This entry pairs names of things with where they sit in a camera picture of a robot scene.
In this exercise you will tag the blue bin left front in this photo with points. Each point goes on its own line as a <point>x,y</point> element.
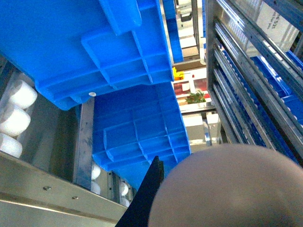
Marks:
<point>72,48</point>

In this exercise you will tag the blue bin right front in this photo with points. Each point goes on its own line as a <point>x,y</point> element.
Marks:
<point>133,126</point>

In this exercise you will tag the potted green plant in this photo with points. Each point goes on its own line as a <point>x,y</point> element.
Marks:
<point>196,98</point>

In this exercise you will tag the beige plastic dustpan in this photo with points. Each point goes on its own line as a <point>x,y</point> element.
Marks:
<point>231,185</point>

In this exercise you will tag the blue bin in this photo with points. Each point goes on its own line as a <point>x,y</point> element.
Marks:
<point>72,48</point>
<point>133,126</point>

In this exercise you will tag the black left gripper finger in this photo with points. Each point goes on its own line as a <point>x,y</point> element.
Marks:
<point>137,214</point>

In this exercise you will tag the steel shelf rack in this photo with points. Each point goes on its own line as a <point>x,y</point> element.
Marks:
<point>245,55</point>

